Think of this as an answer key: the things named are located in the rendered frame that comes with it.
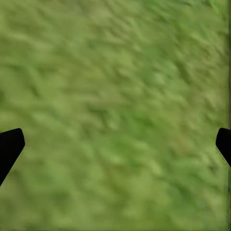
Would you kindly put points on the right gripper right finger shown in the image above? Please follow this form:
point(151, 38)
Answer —
point(223, 142)

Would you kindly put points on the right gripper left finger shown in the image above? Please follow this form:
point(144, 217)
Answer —
point(11, 144)

